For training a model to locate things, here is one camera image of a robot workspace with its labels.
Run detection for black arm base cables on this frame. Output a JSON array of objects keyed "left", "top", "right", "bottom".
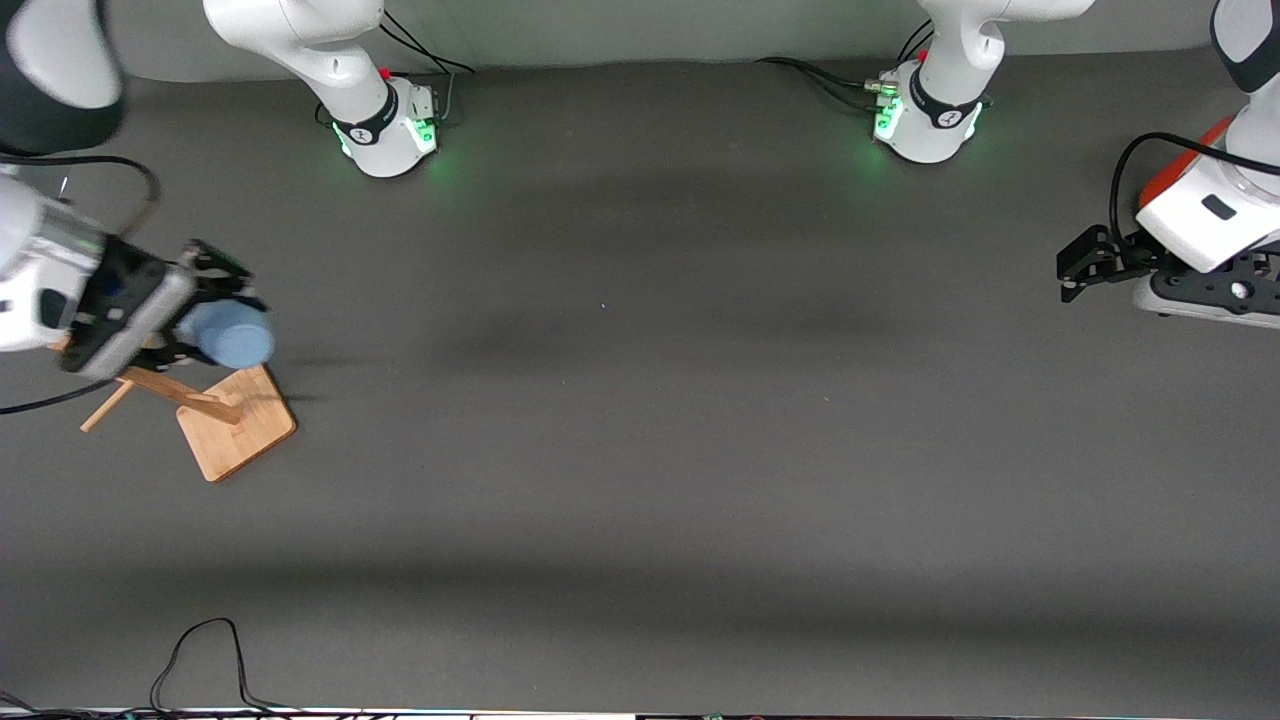
[
  {"left": 755, "top": 20, "right": 936, "bottom": 111},
  {"left": 316, "top": 12, "right": 476, "bottom": 129}
]

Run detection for black left arm base cables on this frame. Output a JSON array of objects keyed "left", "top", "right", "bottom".
[{"left": 755, "top": 20, "right": 936, "bottom": 111}]

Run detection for black right arm base cables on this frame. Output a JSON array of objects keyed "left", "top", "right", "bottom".
[{"left": 316, "top": 12, "right": 476, "bottom": 129}]

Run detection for black cable at table edge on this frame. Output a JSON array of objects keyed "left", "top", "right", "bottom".
[{"left": 0, "top": 617, "right": 301, "bottom": 720}]

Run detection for wooden cup stand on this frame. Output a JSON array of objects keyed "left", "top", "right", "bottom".
[{"left": 48, "top": 338, "right": 299, "bottom": 483}]

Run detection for light blue cup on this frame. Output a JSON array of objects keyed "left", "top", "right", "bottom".
[{"left": 180, "top": 299, "right": 276, "bottom": 370}]

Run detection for orange drink can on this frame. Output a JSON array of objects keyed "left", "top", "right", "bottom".
[{"left": 1139, "top": 115, "right": 1237, "bottom": 207}]

